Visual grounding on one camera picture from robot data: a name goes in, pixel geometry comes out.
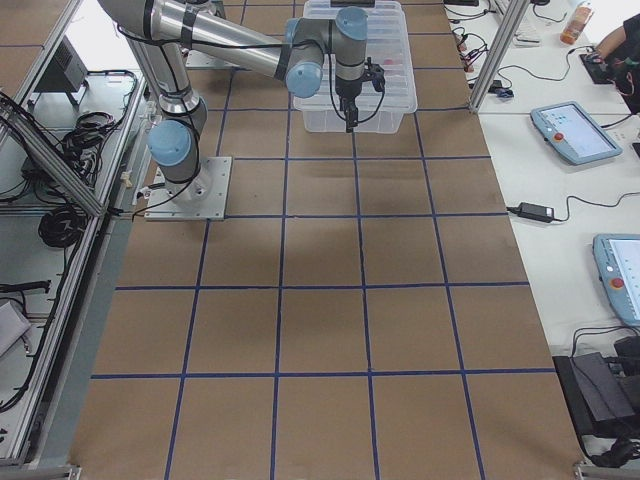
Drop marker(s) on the black power adapter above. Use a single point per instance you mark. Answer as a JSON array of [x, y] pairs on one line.
[[532, 211]]

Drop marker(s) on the clear plastic box lid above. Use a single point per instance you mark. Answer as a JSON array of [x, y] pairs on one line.
[[307, 39]]

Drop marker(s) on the orange bottle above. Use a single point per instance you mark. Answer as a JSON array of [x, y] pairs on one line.
[[577, 22]]

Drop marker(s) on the aluminium frame post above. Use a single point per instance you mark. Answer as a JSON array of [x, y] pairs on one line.
[[499, 46]]

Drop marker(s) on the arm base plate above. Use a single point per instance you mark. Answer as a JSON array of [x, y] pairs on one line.
[[196, 60], [205, 198]]

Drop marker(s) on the teach pendant tablet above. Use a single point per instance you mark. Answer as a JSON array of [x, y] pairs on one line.
[[617, 260], [573, 133]]

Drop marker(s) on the black laptop stand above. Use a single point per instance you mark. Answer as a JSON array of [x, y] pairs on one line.
[[602, 394]]

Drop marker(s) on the clear plastic storage box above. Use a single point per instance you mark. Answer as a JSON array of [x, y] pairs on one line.
[[377, 102]]

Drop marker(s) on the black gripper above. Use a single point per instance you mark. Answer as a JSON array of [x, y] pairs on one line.
[[347, 91]]

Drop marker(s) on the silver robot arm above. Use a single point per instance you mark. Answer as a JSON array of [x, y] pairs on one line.
[[162, 30]]

